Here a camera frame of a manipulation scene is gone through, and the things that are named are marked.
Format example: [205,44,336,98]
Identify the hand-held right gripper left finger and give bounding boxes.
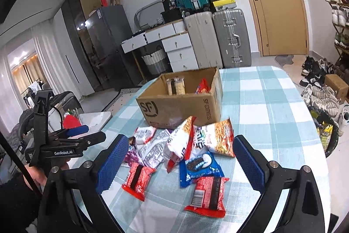
[38,134,130,233]

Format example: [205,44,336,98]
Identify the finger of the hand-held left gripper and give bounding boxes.
[49,125,90,142]
[55,131,107,153]

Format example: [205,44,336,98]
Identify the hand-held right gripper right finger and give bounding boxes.
[233,135,332,233]

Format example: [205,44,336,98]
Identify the small red snack packet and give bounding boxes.
[121,162,157,201]

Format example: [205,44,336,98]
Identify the large orange white snack bag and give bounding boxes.
[164,116,197,173]
[192,118,235,158]

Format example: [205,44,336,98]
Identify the white purple snack packet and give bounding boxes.
[139,129,172,169]

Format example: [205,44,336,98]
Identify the white red small packet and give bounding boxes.
[133,126,157,145]

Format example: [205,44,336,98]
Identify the blue cookie packet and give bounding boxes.
[178,151,224,188]

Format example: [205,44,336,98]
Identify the red black snack packet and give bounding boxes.
[184,176,230,218]

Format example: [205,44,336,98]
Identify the brown cardboard box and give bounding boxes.
[136,67,223,128]

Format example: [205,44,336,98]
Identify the person's left forearm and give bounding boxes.
[0,174,43,233]

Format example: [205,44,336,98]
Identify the person's left hand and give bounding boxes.
[23,159,70,194]

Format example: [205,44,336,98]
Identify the red plastic item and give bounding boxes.
[62,114,81,130]

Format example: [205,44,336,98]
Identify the white side table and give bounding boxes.
[48,111,113,138]

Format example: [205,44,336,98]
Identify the dark chair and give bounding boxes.
[50,91,82,116]

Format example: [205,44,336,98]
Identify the clothes rack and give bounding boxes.
[24,80,44,102]

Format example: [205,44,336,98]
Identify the striped floor mat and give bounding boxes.
[105,87,142,110]

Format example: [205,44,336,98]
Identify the white curtain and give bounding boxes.
[31,17,82,97]

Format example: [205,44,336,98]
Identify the black trash bin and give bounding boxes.
[309,106,340,158]

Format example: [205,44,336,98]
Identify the red crinkled snack bag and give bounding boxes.
[195,79,212,94]

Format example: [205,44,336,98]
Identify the dark refrigerator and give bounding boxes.
[78,5,145,91]

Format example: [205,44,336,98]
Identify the dark tall cabinet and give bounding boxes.
[60,0,96,94]

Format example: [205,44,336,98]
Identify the woven basket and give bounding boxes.
[141,49,171,75]

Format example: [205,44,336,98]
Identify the clear cracker packet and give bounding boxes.
[166,77,186,95]

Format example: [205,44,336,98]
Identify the pile of mixed shoes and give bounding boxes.
[300,55,349,135]

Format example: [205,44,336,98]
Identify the grey door mat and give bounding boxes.
[274,54,295,66]

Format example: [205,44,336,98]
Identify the small cardboard box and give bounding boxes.
[324,74,349,101]

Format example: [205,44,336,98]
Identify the white desk with drawers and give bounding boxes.
[121,19,199,72]

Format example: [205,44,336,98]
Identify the grey suitcase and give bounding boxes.
[212,8,253,68]

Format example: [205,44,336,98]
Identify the white suitcase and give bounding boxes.
[183,11,223,70]

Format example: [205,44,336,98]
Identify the wooden shoe rack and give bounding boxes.
[324,0,349,70]

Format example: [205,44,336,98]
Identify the black crate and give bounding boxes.
[160,10,186,23]

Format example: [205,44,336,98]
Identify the wooden door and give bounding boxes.
[229,0,310,57]

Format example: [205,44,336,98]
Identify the black printed bag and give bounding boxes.
[162,0,180,12]

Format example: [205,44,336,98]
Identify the shoe rack with shoes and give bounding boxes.
[324,0,349,45]

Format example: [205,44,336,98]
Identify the black cable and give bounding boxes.
[0,131,41,195]

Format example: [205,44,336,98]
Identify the grey hoop frame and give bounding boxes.
[135,0,164,29]

